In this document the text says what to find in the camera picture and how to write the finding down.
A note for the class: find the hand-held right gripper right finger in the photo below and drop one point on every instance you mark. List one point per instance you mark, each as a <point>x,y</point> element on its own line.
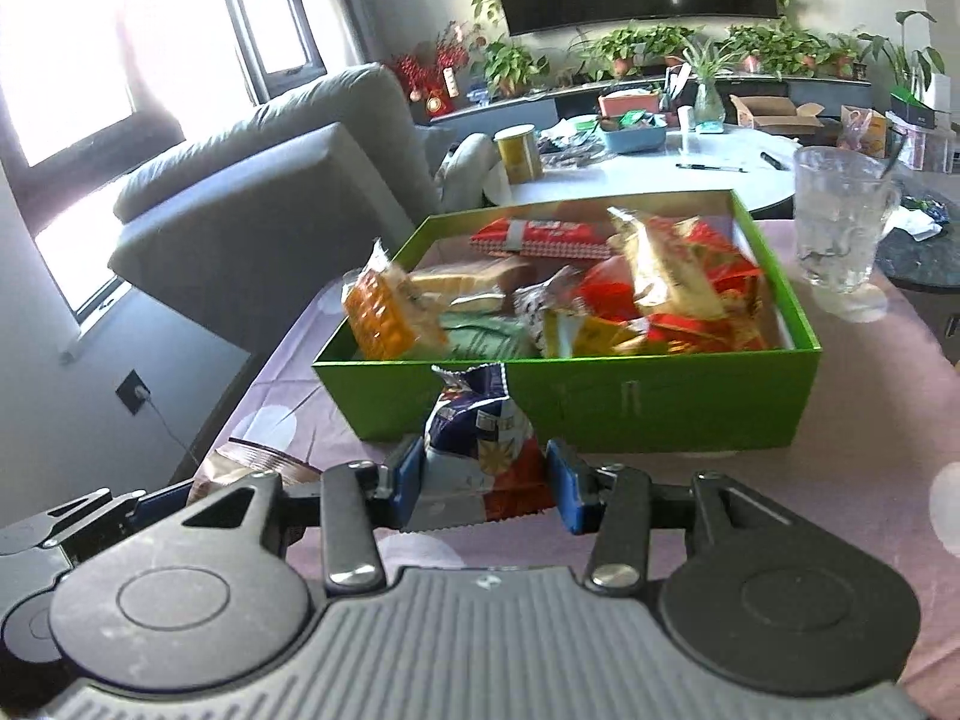
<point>570,487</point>

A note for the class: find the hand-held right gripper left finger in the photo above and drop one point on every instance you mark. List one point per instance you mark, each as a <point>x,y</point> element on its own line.
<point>405,480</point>

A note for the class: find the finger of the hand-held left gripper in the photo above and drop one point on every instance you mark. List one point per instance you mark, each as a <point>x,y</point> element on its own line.
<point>161,506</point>

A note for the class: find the blue white red snack packet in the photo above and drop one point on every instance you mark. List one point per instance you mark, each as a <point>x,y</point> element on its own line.
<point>480,450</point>

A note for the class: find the brown snack packet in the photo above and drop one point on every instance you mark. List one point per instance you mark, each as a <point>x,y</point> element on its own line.
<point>255,457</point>

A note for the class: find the green cardboard box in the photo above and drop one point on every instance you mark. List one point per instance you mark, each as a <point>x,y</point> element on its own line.
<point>675,397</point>

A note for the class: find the yellow snack packet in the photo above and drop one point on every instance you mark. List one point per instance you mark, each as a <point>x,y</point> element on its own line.
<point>592,337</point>

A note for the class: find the green snack packet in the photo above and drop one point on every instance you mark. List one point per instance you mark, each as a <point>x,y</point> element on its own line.
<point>487,337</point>

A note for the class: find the white black dotted packet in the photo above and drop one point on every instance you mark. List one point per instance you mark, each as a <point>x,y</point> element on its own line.
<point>544,307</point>

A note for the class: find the red white cracker packet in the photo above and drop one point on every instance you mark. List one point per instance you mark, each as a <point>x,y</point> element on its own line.
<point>667,270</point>

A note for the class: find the pink dotted tablecloth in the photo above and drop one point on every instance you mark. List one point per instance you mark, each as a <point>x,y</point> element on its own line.
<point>825,480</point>

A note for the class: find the grey sofa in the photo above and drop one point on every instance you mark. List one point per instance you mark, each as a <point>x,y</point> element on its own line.
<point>247,195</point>

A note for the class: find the round white table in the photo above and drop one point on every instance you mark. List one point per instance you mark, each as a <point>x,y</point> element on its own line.
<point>675,180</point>

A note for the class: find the yellow canister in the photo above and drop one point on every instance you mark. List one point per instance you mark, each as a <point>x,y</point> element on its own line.
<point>519,157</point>

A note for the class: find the clear plastic wrappers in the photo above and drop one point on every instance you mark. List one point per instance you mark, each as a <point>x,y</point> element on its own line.
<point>570,146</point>

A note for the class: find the black pen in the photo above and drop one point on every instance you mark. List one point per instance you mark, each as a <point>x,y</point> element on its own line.
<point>709,166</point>

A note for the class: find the blue tray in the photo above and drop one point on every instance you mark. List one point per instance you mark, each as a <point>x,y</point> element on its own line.
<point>637,139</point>

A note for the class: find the glass mug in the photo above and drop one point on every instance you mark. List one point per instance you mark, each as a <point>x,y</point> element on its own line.
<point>840,225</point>

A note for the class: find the dark television cabinet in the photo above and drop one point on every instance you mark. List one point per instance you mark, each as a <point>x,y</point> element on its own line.
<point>525,109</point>

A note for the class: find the black marker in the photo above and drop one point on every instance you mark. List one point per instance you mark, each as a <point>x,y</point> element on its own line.
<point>772,161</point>

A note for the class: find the small white bottle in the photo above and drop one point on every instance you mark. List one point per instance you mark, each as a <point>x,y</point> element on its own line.
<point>685,118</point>

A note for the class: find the orange box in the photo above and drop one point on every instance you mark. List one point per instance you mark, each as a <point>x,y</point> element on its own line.
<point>626,103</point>

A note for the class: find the glass vase with plant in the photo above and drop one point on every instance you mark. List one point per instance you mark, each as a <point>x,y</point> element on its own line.
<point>709,109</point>

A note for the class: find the red flower decoration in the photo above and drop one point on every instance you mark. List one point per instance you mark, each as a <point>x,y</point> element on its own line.
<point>427,64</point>

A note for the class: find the open cardboard box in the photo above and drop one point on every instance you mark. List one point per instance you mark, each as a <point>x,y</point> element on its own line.
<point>772,120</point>

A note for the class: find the row of potted plants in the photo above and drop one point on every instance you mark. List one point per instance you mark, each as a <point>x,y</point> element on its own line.
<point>510,64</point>

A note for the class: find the large dark framed window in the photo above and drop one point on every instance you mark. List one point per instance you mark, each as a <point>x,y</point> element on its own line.
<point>60,90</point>

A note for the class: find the white tissue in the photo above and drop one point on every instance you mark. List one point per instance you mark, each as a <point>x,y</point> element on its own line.
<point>926,225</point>

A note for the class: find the narrow dark framed window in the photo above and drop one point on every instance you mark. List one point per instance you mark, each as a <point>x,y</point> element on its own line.
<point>262,22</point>

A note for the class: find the green black box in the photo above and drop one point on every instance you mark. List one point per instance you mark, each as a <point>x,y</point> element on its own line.
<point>911,109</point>

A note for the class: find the tall leafy plant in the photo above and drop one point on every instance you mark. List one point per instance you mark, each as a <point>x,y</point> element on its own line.
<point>911,19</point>

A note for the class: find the wall socket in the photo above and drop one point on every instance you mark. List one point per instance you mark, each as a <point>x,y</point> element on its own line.
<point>133,394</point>

